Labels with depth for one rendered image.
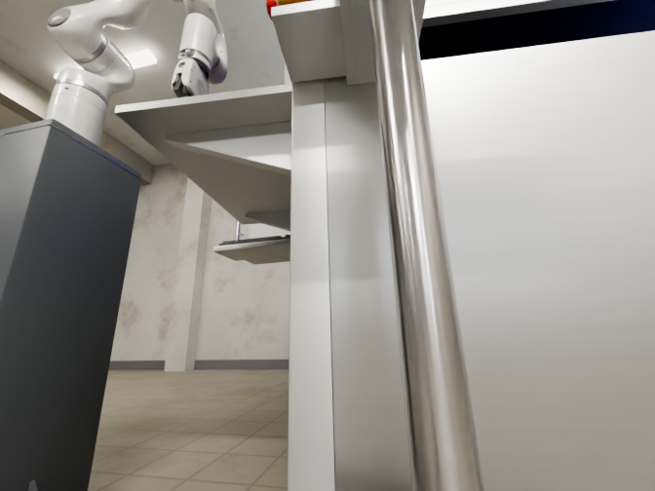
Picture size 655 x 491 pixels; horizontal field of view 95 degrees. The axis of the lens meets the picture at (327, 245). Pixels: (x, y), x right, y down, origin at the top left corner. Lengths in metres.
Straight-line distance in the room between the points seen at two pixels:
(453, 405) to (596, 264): 0.38
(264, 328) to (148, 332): 1.78
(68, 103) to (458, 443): 1.09
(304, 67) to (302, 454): 0.63
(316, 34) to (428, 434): 0.57
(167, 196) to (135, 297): 1.65
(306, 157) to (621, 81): 0.55
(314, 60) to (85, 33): 0.75
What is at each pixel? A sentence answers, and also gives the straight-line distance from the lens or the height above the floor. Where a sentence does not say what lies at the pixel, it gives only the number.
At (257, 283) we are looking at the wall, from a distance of 4.25.
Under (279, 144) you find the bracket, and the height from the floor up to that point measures 0.80.
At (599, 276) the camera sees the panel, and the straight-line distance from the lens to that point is 0.57.
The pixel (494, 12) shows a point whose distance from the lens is 0.82.
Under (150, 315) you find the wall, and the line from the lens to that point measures 5.15.
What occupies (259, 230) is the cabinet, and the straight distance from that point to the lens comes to 1.69.
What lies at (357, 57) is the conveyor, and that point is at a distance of 0.61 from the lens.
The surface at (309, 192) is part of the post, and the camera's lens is 0.53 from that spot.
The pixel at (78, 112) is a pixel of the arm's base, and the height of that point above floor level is 0.96.
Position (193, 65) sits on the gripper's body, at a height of 1.05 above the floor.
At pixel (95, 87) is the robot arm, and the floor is 1.06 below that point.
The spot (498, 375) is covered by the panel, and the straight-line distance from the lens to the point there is 0.50.
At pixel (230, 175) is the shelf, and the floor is 0.86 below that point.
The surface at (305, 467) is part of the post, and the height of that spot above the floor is 0.21.
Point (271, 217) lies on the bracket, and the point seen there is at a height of 0.83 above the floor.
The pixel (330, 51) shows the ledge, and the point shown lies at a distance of 0.63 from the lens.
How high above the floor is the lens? 0.38
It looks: 17 degrees up
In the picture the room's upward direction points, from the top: 1 degrees counter-clockwise
